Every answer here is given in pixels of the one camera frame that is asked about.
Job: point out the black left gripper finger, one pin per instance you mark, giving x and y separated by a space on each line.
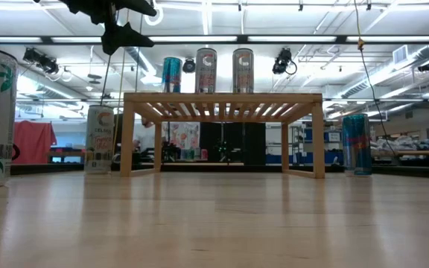
136 6
121 39

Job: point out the blue Red Bull can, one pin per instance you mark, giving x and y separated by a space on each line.
171 74
356 145

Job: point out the white Celsius Tropical Vibe can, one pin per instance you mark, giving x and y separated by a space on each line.
243 70
99 141

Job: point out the light wooden slatted shelf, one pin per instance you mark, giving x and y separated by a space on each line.
222 98

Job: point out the round black ceiling device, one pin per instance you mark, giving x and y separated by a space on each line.
189 66

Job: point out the person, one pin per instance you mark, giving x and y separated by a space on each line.
145 139

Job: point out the colourful poster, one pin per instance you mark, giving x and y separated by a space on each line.
184 137

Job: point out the red hanging cloth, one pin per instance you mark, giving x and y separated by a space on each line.
32 143

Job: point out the black partition panel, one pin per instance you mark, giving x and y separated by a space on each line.
251 141

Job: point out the blue storage bin rack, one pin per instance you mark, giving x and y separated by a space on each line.
311 156

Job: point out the white ceiling vent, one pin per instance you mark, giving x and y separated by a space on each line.
400 54

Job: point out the small black ceiling device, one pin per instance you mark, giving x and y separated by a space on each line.
426 67

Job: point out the pile of plastic bags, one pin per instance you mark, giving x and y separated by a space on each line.
404 143

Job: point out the long wooden workbench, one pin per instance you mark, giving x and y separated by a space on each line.
423 152

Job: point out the long ceiling light rail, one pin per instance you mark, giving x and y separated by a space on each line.
304 38

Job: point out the silver ceiling air duct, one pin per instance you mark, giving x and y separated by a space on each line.
386 76

